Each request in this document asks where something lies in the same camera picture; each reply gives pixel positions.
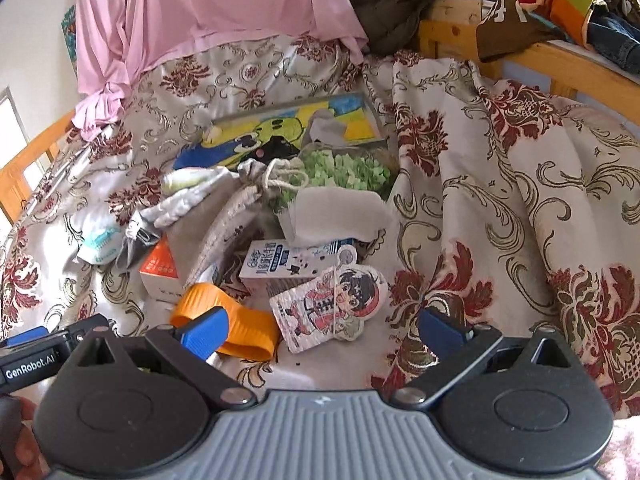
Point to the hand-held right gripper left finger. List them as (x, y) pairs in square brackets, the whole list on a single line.
[(202, 335)]

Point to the pink fleece cloth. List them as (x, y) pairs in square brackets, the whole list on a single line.
[(625, 450)]

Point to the white tissue paper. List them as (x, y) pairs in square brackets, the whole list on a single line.
[(335, 215)]

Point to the white blue milk carton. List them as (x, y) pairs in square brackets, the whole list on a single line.
[(270, 260)]

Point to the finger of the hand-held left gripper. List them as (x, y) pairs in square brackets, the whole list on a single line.
[(87, 327), (25, 336)]

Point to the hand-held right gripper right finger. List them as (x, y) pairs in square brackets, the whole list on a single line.
[(442, 325)]

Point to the green wall hanging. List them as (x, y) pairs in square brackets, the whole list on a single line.
[(67, 35)]

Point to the grey tissue cloth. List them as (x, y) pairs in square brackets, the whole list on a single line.
[(327, 127)]

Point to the cartoon character sticker card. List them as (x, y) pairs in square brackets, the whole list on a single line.
[(320, 310)]

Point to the blue denim jeans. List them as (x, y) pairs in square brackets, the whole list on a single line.
[(615, 40)]

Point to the olive puffer jacket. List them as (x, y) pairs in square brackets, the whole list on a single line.
[(390, 5)]

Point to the orange white box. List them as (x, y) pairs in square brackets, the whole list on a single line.
[(160, 265)]

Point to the person's left hand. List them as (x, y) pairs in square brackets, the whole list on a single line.
[(32, 440)]

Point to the bag of green foam pieces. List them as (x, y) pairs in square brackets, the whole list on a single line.
[(345, 170)]

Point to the floral satin blanket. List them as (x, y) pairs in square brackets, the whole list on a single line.
[(500, 160)]

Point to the teal white packet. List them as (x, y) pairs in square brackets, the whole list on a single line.
[(100, 242)]

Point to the grey pouch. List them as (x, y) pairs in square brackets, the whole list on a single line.
[(131, 255)]

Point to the orange ribbed band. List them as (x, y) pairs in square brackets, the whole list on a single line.
[(250, 330)]

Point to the brown cloth with white print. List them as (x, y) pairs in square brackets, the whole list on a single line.
[(505, 35)]

